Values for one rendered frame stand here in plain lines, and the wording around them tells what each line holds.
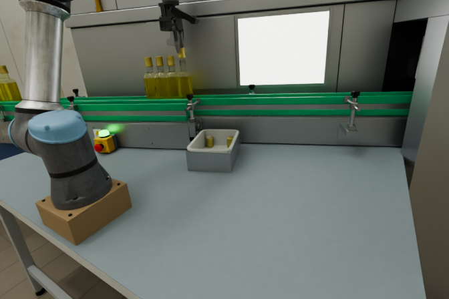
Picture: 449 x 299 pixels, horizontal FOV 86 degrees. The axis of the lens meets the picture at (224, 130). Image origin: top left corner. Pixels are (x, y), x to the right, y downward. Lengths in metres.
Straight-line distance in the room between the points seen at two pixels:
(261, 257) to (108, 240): 0.38
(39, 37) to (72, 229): 0.51
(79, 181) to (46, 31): 0.41
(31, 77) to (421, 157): 1.24
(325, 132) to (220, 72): 0.58
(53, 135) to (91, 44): 1.00
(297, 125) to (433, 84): 0.47
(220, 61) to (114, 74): 0.64
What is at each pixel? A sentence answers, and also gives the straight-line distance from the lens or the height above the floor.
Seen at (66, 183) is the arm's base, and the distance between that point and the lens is 0.74.
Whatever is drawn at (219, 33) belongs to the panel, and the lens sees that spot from 1.26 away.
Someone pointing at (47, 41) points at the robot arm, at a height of 1.24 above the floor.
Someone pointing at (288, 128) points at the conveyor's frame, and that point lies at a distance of 1.11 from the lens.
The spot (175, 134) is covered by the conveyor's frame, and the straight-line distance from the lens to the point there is 1.12.
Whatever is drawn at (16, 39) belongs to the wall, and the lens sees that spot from 4.10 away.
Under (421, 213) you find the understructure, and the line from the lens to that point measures 1.22.
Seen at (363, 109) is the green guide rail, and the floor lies 0.91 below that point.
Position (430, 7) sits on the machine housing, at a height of 1.27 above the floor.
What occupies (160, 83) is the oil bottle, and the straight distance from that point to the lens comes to 1.23.
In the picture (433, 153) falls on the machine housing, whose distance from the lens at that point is 1.10.
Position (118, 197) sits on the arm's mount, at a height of 0.81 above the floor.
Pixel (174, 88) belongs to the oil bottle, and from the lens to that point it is 1.20.
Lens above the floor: 1.20
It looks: 20 degrees down
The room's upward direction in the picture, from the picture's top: 4 degrees counter-clockwise
